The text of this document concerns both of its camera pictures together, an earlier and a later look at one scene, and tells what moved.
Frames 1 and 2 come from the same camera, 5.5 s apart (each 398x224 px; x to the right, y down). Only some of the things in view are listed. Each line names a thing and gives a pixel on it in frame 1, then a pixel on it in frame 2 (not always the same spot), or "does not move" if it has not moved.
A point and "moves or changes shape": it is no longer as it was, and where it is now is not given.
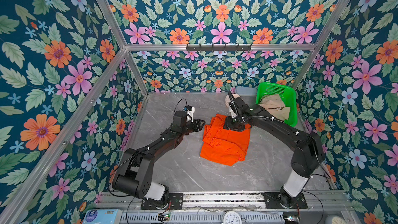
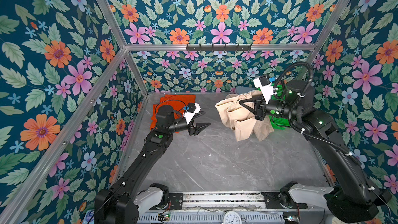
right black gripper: [227, 125] → [260, 113]
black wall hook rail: [218, 48] does not move
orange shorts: [225, 147] → [178, 102]
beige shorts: [275, 105] moves or changes shape
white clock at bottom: [231, 217] does not move
